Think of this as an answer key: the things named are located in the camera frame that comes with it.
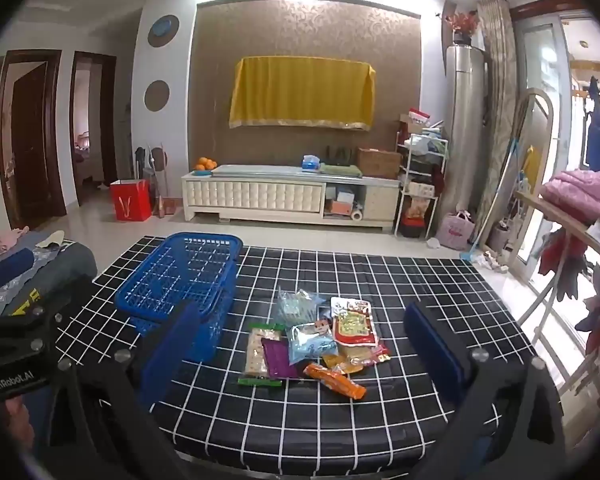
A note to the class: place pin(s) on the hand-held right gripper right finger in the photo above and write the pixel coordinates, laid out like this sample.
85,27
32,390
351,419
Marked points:
432,350

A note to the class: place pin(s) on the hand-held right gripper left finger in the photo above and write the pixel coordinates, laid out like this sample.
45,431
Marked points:
172,350

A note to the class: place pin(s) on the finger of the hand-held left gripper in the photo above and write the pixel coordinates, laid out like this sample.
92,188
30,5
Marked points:
72,292

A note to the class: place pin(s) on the red snack pouch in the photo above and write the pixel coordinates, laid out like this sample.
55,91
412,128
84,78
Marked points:
352,325

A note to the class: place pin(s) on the clear cracker packet green ends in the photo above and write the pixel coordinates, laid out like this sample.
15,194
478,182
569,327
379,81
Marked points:
257,355

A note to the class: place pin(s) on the blue plastic basket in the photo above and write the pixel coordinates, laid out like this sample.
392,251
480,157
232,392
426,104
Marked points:
180,265

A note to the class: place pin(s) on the orange snack packet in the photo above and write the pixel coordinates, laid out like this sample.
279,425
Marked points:
335,381

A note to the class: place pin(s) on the purple snack packet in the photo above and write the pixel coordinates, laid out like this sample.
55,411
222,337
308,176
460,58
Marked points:
280,360

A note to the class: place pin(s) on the clear blue bread packet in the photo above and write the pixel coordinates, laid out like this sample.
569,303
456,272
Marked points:
295,305
310,342

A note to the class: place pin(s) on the grey cloth pile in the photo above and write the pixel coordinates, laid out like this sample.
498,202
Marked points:
65,260

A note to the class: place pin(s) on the black checked tablecloth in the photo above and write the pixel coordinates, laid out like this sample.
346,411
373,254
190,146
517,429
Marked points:
405,280

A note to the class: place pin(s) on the pink cloth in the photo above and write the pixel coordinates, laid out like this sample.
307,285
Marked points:
10,241

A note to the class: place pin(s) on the yellow snack packet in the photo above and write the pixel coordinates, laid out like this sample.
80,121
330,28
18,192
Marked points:
349,360

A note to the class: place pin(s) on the red paper bag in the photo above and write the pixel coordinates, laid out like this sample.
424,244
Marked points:
130,200

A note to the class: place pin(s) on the pink bag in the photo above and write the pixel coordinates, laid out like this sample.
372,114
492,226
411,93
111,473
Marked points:
455,232

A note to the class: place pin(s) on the broom and dustpan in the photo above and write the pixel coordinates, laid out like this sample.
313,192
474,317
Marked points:
162,200

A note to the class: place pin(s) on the white paper roll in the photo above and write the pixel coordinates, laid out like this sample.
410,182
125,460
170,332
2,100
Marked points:
356,215

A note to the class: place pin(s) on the brown wooden door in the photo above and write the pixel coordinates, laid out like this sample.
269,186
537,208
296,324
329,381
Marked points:
30,135

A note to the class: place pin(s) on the white shelf rack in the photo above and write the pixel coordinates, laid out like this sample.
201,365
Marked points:
420,180

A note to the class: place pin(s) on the white tv cabinet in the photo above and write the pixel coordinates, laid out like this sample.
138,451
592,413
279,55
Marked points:
255,197

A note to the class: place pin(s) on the wooden drying rack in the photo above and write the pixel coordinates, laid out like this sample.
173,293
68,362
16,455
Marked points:
545,207

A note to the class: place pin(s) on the bunch of oranges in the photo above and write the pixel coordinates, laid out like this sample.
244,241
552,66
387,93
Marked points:
206,163

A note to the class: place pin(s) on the brown cardboard box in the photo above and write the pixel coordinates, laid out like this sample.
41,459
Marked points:
379,163

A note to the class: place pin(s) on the green folded cloth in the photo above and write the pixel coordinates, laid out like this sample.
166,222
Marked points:
342,171

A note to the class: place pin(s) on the pink quilt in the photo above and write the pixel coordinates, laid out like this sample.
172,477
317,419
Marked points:
580,192

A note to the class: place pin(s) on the silver standing air conditioner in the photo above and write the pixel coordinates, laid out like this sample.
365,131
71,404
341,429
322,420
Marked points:
465,135

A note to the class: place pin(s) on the blue tissue box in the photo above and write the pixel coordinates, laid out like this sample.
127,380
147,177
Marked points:
311,162

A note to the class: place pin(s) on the beige patterned curtain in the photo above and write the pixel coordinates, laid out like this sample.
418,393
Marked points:
497,110

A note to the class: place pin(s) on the blue hanging garment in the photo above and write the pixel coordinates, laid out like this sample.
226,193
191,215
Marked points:
596,130

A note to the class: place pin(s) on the yellow cloth cover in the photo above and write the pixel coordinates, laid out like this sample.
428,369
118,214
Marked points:
300,90

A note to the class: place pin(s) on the vase with red flowers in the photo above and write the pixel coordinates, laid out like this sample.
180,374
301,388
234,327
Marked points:
462,22

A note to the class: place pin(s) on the round wall decoration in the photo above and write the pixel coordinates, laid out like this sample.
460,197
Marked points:
157,95
163,31

